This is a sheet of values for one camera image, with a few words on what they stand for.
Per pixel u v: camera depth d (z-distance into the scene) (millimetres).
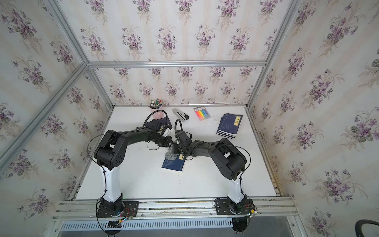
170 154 902
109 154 529
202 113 1147
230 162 500
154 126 830
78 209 751
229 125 1041
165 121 905
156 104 1071
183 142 747
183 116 1110
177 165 885
